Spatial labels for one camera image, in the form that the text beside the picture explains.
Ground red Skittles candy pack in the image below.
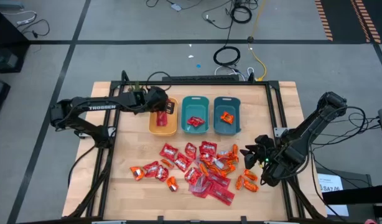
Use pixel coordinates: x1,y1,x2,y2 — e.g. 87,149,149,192
199,152,215,163
184,142,198,161
184,167,203,186
187,116,206,128
174,152,193,173
199,140,218,157
159,142,179,162
142,160,159,178
155,165,170,182

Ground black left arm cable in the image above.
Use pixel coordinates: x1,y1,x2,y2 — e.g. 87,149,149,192
67,143,100,189

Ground black power strip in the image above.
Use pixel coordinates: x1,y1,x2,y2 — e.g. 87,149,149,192
162,75,240,83

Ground teal plastic bin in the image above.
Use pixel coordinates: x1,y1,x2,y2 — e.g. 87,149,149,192
180,95,210,135

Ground potted succulent plant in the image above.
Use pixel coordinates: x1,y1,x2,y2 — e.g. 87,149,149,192
128,80,148,94

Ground white paper sheet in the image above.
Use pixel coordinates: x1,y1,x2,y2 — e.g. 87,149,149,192
317,173,350,218

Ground black orange striped floor mat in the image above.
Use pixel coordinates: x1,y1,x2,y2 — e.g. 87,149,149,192
314,0,382,44

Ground yellow plastic bin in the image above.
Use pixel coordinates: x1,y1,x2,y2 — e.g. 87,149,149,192
148,97,179,138

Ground dark blue plastic bin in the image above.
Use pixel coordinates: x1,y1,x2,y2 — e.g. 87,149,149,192
213,96,242,137

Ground black cabinet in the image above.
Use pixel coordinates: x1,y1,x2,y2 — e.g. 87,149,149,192
0,6,30,74

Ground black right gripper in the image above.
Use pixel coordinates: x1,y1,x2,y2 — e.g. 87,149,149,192
240,135,276,170

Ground thin black floor cable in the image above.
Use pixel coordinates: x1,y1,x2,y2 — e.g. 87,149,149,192
16,19,50,39

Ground black desk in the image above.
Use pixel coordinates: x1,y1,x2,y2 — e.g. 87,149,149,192
315,167,382,224

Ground white floor cable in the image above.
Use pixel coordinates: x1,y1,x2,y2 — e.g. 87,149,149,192
2,11,38,26

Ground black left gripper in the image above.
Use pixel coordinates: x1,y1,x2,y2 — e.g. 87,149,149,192
144,86,177,115

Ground white looped cable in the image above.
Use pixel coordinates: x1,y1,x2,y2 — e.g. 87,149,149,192
214,65,256,82

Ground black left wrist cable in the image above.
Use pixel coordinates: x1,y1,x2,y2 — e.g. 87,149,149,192
146,71,173,91

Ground black coiled floor cable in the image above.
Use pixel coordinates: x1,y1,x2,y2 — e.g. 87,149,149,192
213,45,241,67
230,4,253,24

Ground yellow floor cable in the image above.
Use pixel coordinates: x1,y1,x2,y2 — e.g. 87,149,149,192
248,0,267,82

